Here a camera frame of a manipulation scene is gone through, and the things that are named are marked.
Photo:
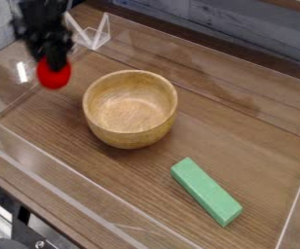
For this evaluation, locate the green rectangular block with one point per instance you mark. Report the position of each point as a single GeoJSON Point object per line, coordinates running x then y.
{"type": "Point", "coordinates": [207, 191]}

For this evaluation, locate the clear acrylic tray wall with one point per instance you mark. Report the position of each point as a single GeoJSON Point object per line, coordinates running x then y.
{"type": "Point", "coordinates": [112, 198]}

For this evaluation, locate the red plush strawberry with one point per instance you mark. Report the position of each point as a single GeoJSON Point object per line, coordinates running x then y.
{"type": "Point", "coordinates": [53, 79]}

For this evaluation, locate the wooden bowl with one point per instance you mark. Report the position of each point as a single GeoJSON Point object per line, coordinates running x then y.
{"type": "Point", "coordinates": [129, 107]}

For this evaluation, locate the black table leg bracket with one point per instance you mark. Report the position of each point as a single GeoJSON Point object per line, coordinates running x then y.
{"type": "Point", "coordinates": [25, 234]}

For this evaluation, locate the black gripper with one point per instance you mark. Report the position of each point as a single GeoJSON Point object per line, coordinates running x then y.
{"type": "Point", "coordinates": [38, 25]}

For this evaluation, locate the clear acrylic corner bracket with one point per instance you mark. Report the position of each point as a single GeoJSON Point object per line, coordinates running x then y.
{"type": "Point", "coordinates": [90, 37]}

